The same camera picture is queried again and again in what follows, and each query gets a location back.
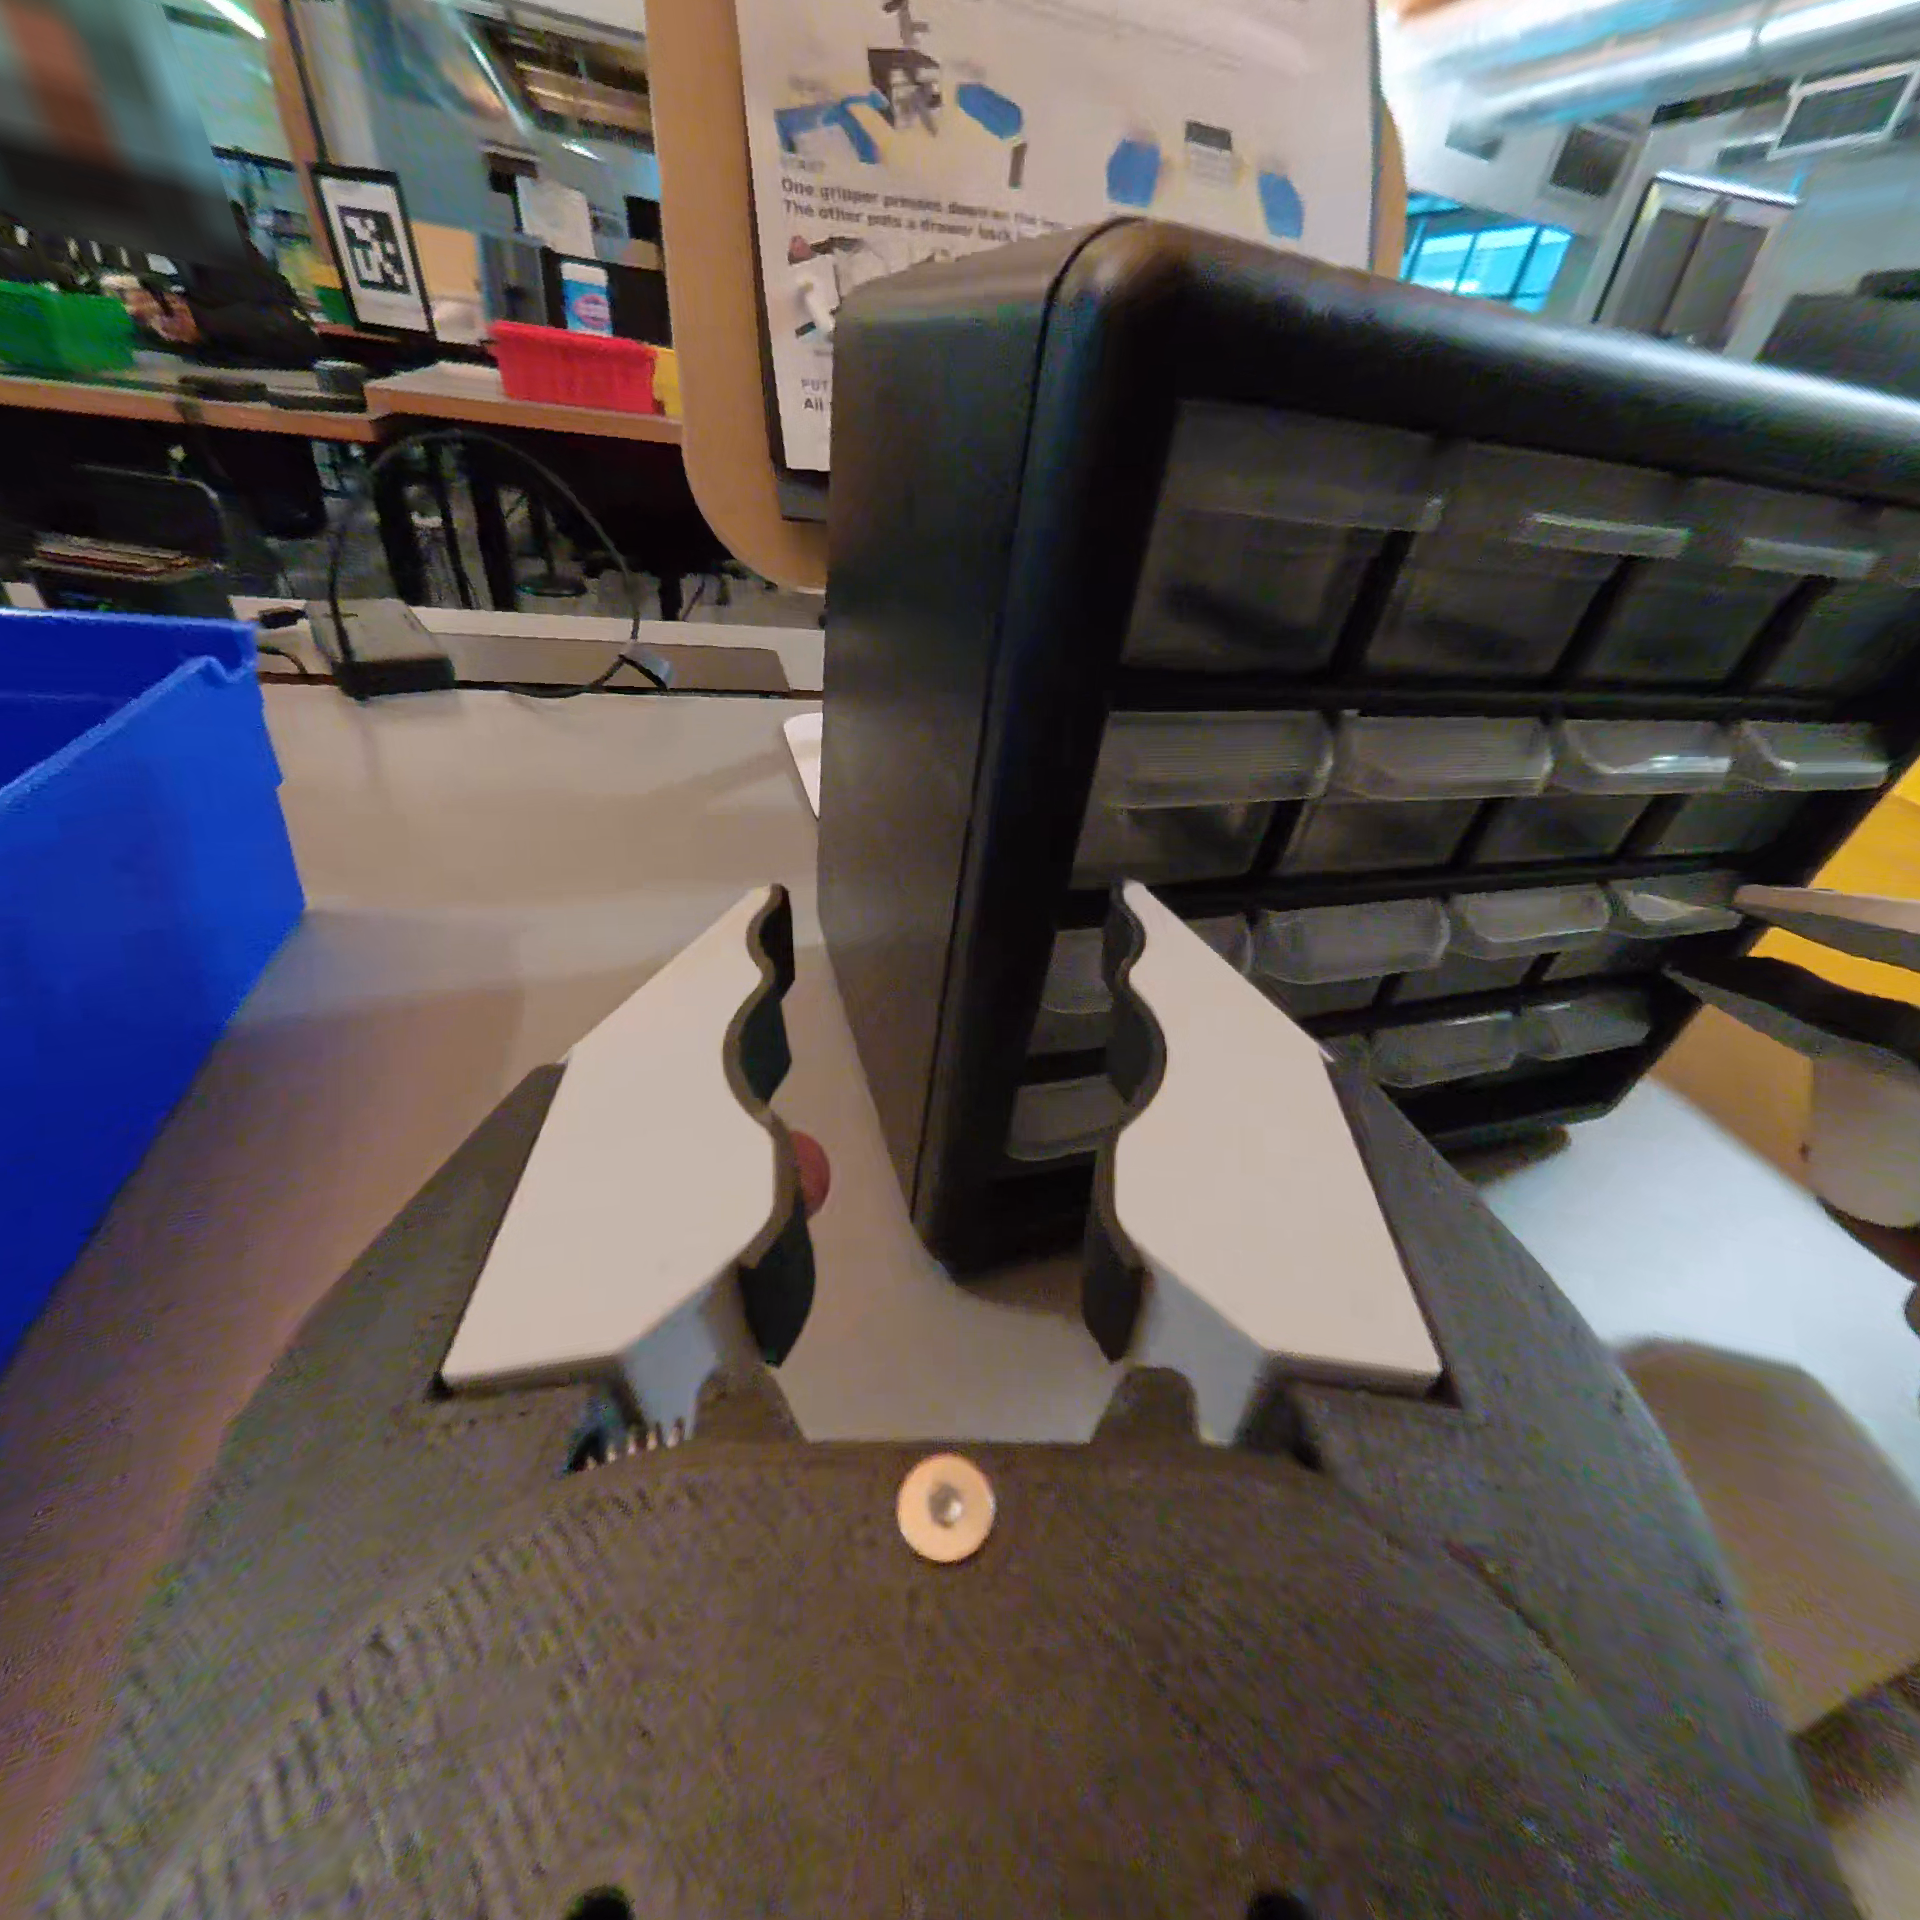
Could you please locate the grey metal cabinet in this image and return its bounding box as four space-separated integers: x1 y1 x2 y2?
1594 167 1802 341

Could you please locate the set of clear plastic drawers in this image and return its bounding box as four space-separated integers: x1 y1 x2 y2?
1012 395 1920 1163

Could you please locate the yellow sheet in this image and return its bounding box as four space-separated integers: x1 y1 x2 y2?
1752 780 1920 961

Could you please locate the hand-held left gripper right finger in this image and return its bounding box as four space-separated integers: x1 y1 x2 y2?
1081 879 1447 1445

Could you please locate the black drawer cabinet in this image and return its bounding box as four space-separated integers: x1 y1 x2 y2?
817 215 1920 1278

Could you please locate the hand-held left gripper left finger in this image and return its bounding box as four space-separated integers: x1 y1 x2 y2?
439 881 825 1445

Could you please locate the brown cardboard sheet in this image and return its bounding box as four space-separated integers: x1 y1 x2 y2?
1651 1012 1824 1179

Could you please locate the red plastic bin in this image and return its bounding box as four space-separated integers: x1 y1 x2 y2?
486 317 666 417

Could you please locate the black power adapter with cable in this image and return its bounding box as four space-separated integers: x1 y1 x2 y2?
254 432 679 696

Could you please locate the blue plastic bin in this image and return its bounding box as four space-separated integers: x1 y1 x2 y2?
0 605 310 1369

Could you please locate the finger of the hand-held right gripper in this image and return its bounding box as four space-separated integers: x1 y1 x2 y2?
1656 960 1920 1223
1733 883 1920 977

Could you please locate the wooden table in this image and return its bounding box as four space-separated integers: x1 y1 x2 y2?
0 359 688 448

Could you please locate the green plastic bin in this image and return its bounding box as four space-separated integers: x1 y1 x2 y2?
0 281 140 377

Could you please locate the white desk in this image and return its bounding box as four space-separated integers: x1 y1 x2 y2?
0 599 1920 1728

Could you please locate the printed instruction poster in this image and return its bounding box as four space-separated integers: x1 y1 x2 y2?
733 0 1380 476

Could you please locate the wooden divider panel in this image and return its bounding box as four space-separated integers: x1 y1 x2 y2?
645 0 1413 594

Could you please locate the black white marker sign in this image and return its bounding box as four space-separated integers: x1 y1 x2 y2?
307 164 441 341

